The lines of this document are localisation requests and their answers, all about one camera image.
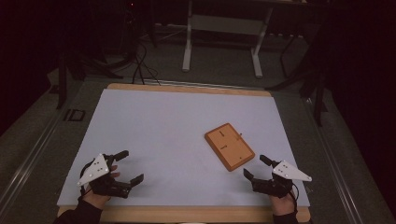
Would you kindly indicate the person's right hand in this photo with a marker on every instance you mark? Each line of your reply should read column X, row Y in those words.
column 283, row 203

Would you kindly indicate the wooden table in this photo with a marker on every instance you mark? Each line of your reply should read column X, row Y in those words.
column 186, row 214

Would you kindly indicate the white table mat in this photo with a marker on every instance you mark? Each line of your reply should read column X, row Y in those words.
column 162, row 133

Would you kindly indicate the wooden photo frame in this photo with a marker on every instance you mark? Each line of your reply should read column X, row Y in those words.
column 229, row 146

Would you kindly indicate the white metal stand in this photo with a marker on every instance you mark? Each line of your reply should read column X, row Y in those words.
column 225, row 25

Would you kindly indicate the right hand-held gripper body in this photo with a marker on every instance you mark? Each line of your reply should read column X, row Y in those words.
column 280, row 182

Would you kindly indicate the person's left hand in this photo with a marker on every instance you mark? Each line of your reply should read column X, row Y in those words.
column 98, row 199

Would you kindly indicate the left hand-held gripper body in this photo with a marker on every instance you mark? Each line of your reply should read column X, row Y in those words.
column 96, row 169

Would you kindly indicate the black metal stand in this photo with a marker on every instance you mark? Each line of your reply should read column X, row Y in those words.
column 61, row 84

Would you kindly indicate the black floor bracket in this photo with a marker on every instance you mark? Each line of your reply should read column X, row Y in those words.
column 74, row 115

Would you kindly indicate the black tripod stand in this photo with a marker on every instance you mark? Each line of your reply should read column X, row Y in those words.
column 317, row 93

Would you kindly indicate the metal floor rail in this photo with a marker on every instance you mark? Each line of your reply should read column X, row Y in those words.
column 333, row 161
column 29, row 161

